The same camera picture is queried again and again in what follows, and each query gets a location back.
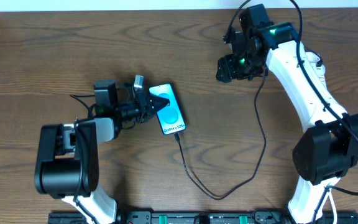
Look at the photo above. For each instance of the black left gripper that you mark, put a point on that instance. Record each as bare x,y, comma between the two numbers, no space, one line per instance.
145,106

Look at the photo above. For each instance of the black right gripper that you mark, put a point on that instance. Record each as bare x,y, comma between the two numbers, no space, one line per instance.
226,70

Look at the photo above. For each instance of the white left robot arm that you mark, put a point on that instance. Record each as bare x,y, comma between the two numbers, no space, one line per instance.
67,165

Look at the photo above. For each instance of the white power strip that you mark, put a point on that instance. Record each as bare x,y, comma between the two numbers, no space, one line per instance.
316,62

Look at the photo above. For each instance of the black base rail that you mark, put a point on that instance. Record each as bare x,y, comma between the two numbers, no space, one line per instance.
147,217

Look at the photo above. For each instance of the blue smartphone lit screen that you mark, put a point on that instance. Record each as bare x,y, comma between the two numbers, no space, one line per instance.
170,117

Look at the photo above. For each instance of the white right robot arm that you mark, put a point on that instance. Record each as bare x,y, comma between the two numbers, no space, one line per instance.
328,148

